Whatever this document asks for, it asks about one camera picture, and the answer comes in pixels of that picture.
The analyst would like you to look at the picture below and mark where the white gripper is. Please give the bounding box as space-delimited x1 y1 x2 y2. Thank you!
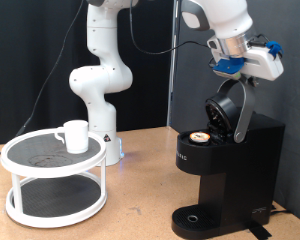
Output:
207 37 285 88

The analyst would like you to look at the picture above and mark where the orange-rimmed K-cup coffee pod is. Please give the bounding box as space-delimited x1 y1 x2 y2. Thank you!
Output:
189 131 212 145

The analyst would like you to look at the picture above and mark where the black Keurig coffee machine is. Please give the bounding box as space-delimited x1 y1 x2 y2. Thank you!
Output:
171 78 286 240

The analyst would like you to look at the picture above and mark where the white ceramic mug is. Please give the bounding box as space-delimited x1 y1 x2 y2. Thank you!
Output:
54 119 90 155

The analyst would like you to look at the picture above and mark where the gray backdrop panel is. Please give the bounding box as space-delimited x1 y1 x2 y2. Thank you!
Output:
171 0 300 226

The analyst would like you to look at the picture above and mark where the black curtain backdrop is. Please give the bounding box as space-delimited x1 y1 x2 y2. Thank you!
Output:
0 0 175 145

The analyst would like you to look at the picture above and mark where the black tape strip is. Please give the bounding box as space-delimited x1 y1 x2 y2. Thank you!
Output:
247 223 273 240

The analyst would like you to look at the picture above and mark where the white two-tier turntable shelf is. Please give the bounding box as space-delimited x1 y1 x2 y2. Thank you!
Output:
0 127 108 229

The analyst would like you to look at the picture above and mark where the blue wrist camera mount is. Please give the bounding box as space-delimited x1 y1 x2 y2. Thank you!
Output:
212 57 246 80

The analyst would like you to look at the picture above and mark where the blue cable clip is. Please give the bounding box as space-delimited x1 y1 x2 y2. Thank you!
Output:
265 40 284 59

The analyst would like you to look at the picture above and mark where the vertical metal frame pole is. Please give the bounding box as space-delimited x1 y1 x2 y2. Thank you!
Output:
166 0 181 128

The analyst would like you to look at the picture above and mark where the black power cord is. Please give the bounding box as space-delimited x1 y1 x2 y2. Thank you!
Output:
269 203 293 217

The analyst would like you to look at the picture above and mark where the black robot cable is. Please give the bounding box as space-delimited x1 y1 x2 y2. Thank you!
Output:
0 0 213 165

